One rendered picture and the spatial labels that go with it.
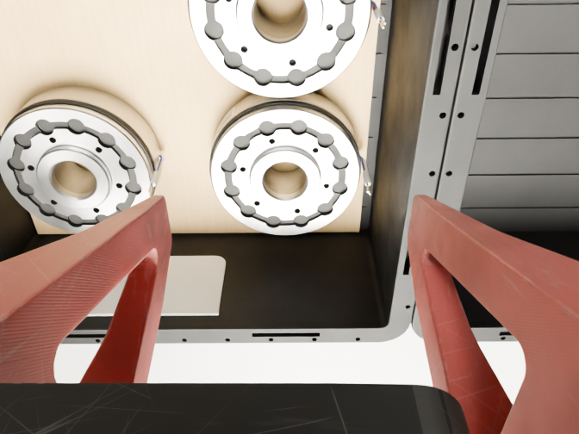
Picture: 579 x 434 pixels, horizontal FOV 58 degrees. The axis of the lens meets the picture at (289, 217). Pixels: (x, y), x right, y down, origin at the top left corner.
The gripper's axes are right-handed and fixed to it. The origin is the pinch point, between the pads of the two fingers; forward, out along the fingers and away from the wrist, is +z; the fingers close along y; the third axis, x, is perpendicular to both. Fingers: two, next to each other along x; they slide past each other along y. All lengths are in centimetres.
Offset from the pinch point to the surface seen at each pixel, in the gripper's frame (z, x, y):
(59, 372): 37, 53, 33
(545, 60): 23.6, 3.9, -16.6
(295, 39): 19.9, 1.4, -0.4
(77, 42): 23.6, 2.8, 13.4
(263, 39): 19.9, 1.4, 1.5
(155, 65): 23.6, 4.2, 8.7
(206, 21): 20.4, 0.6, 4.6
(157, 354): 37, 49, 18
